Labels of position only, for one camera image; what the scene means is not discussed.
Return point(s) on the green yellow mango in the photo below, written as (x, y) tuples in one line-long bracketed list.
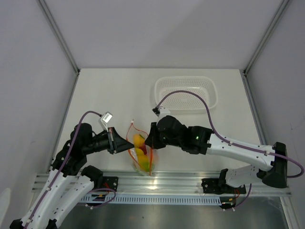
[(144, 163)]

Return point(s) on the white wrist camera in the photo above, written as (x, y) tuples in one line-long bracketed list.
[(104, 120), (161, 111)]

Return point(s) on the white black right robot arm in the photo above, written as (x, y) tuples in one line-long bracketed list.
[(265, 163)]

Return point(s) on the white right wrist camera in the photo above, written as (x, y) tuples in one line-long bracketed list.
[(161, 111)]

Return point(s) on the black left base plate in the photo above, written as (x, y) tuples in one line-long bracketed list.
[(108, 182)]

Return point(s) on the aluminium mounting rail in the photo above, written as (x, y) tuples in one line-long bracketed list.
[(168, 183)]

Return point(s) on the clear zip bag orange zipper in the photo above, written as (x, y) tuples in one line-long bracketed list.
[(135, 152)]

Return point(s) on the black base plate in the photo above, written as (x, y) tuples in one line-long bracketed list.
[(108, 182), (213, 186)]

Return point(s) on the red grape bunch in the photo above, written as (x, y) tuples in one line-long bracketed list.
[(143, 148)]

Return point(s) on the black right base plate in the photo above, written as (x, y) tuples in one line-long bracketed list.
[(213, 186)]

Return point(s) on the white perforated plastic basket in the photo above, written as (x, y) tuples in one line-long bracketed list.
[(186, 94)]

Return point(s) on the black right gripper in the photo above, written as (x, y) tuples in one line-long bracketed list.
[(152, 140)]

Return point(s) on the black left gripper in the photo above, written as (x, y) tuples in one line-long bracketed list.
[(116, 142)]

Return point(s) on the white slotted cable duct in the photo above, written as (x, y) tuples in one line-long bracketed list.
[(152, 199)]

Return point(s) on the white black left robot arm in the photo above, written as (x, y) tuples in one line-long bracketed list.
[(69, 179)]

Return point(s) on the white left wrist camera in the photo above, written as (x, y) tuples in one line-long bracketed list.
[(104, 120)]

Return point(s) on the yellow lemon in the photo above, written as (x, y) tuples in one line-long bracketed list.
[(138, 141)]

